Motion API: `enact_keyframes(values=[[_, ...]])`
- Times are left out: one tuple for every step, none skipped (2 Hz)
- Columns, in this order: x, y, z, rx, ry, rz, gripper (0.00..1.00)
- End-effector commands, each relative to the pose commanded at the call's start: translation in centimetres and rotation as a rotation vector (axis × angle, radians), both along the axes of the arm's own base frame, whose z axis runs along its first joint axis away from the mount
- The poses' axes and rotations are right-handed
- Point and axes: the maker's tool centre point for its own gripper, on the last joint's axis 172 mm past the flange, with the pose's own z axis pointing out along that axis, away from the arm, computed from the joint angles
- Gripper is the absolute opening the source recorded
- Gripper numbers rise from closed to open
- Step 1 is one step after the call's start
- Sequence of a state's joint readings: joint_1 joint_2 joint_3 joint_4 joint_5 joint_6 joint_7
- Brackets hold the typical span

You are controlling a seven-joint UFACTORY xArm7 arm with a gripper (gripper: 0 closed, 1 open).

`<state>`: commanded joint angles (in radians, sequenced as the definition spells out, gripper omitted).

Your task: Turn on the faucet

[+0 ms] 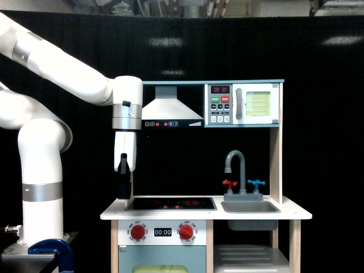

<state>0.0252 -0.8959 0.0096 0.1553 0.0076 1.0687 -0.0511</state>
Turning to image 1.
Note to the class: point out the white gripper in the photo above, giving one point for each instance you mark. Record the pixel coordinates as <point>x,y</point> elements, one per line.
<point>125,152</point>

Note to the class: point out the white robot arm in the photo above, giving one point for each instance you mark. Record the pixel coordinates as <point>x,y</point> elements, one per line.
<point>43,136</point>

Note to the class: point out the black toy cooktop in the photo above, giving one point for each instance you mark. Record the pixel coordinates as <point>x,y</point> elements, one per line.
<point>171,203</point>

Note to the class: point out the left red oven knob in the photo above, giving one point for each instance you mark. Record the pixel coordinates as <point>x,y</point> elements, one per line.
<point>138,232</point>

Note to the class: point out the red oven knob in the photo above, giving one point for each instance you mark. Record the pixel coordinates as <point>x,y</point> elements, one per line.
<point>138,232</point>
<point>186,232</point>

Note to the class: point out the teal toy oven door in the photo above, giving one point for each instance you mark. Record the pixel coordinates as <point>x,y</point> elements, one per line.
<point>193,258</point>

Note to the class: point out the right red oven knob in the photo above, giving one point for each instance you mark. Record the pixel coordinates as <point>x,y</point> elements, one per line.
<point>186,232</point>

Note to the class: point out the silver toy range hood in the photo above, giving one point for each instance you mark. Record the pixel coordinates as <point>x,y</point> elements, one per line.
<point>166,111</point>

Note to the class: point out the blue C-clamp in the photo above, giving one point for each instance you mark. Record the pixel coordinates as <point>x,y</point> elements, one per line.
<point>60,248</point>

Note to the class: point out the grey toy sink basin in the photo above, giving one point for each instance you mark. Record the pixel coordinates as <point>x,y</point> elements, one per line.
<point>257,207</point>

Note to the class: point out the grey lower shelf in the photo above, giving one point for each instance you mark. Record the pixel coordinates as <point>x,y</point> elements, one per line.
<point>249,258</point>

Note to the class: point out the toy microwave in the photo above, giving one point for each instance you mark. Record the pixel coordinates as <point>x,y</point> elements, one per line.
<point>254,104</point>

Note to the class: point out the black curtain backdrop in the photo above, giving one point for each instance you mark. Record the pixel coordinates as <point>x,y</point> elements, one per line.
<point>321,62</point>

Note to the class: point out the wooden toy kitchen frame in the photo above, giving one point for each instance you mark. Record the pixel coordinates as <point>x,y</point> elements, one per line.
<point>193,162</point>

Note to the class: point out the red faucet handle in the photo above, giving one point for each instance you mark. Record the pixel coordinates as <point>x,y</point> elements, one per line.
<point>230,185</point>

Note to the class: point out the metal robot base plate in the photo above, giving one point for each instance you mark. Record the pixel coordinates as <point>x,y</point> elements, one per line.
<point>19,249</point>

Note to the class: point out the blue faucet handle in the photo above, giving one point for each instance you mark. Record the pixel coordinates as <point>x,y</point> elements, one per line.
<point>256,184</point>

